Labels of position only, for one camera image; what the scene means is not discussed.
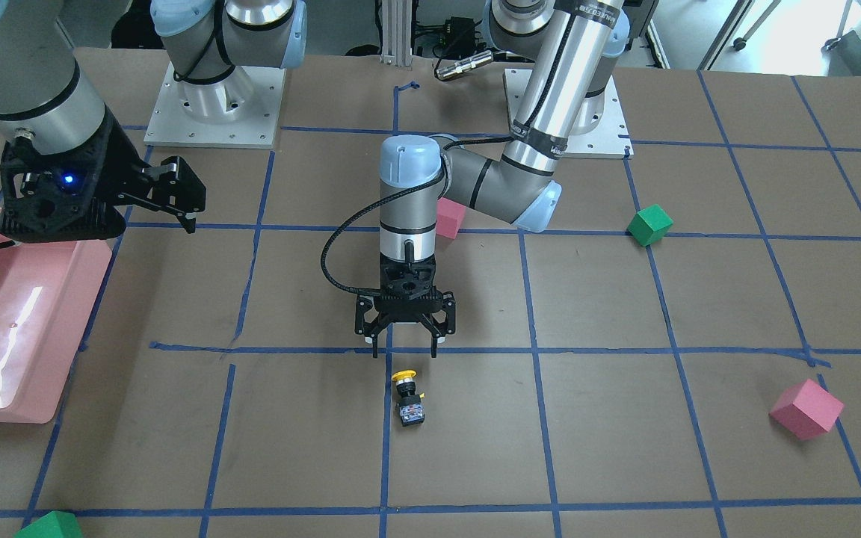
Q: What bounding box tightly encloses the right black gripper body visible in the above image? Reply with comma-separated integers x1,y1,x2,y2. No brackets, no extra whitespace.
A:
0,123,206,243

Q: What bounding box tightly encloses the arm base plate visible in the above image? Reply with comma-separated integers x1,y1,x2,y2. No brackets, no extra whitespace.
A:
504,69,633,159
144,66,287,149

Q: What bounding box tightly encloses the green cube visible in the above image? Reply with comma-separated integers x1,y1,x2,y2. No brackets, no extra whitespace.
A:
626,204,674,247

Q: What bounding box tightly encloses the green cube near right arm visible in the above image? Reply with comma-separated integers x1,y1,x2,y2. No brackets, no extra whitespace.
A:
14,510,84,538

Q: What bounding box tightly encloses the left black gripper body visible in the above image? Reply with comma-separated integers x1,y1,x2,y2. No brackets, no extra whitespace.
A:
354,254,457,335

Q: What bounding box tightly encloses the yellow push button switch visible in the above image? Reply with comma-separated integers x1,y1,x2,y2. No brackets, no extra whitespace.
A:
392,370,426,427

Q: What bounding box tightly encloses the black electronics box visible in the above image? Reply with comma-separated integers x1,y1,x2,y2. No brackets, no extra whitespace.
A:
435,16,479,59

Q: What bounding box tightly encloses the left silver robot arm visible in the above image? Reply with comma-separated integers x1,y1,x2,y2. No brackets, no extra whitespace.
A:
348,1,629,352

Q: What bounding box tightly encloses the aluminium profile post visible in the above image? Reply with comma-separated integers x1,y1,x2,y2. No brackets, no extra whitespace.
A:
380,0,414,70

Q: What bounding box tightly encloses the silver cylindrical connector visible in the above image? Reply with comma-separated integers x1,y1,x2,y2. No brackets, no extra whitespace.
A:
434,50,493,82

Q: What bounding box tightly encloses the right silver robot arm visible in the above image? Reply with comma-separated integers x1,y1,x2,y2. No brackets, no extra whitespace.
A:
0,1,308,249

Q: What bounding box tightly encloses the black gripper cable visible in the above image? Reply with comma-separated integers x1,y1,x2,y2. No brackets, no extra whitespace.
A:
319,0,596,296

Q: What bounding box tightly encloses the pink cube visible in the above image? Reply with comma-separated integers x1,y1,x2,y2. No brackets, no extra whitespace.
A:
435,197,467,241
769,379,845,442

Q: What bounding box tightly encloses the pink plastic bin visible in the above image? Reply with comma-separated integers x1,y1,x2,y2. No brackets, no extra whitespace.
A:
0,241,112,424

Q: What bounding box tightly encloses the pink cube centre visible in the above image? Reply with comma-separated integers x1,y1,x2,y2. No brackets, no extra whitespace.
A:
435,197,467,241

